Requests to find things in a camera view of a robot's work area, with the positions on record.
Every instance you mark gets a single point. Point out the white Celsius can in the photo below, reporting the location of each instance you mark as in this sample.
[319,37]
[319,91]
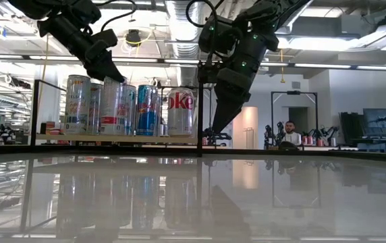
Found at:
[110,108]

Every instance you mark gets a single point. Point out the black table frame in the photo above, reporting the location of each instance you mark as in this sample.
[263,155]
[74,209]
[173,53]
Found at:
[61,149]

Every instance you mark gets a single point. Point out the computer monitor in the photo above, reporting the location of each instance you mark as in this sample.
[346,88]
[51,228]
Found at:
[380,123]

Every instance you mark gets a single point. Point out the blue silver Red Bull can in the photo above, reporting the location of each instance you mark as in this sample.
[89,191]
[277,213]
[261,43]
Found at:
[147,114]
[162,130]

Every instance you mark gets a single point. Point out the long ceiling light strip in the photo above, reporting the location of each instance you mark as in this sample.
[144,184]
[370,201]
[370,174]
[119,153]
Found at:
[27,58]
[331,65]

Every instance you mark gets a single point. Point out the black stand frame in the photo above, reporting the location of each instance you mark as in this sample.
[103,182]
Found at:
[272,108]

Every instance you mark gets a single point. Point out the Celsius Tropical Vibe pineapple can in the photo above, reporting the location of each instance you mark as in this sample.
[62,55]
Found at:
[77,108]

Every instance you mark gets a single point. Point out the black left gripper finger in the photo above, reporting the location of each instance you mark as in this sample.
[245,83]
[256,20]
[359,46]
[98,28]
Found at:
[103,67]

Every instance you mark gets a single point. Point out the silver Diet Coke can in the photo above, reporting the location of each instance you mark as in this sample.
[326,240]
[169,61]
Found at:
[181,114]

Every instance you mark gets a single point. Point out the ribbed silver ventilation duct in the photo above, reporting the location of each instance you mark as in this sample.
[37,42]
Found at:
[183,33]

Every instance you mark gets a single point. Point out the background black robot arm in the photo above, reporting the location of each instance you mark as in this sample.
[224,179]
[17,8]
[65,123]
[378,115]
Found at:
[273,135]

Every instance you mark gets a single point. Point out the person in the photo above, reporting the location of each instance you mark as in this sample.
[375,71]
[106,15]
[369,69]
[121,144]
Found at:
[291,135]

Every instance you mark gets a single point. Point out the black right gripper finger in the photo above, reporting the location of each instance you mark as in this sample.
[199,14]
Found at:
[230,98]

